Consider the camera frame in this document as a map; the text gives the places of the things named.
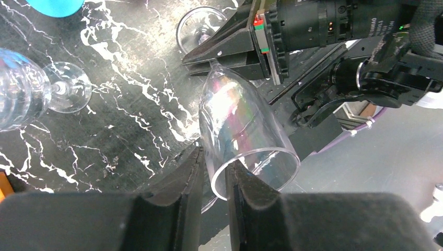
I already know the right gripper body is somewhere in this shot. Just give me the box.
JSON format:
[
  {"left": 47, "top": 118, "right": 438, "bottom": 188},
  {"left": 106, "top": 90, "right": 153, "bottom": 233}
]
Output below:
[{"left": 252, "top": 1, "right": 415, "bottom": 85}]

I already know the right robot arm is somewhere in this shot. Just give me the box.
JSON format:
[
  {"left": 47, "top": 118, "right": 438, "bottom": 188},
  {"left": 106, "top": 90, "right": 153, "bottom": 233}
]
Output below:
[{"left": 182, "top": 1, "right": 442, "bottom": 159}]

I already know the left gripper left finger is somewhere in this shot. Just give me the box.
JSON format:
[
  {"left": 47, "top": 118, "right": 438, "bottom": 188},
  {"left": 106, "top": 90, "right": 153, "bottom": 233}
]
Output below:
[{"left": 1, "top": 147, "right": 204, "bottom": 250}]

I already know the upright blue wine glass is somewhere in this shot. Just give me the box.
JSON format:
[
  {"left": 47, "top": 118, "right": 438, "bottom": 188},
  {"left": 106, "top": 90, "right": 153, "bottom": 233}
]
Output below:
[{"left": 26, "top": 0, "right": 85, "bottom": 18}]

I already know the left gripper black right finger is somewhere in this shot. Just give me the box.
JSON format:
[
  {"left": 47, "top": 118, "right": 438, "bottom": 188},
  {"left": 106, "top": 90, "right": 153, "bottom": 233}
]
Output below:
[{"left": 225, "top": 161, "right": 436, "bottom": 250}]

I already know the clear wine glass front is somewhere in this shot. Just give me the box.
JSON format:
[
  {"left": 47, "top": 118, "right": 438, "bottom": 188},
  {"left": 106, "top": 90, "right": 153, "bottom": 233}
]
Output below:
[{"left": 1, "top": 48, "right": 92, "bottom": 132}]

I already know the gold wire rack wooden base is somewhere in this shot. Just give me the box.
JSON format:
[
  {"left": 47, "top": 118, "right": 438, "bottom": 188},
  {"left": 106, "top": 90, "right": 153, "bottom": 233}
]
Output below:
[{"left": 0, "top": 171, "right": 14, "bottom": 202}]

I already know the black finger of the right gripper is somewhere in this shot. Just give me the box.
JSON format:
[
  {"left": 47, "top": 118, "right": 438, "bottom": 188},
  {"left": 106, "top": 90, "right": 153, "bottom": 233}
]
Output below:
[{"left": 182, "top": 3, "right": 270, "bottom": 80}]

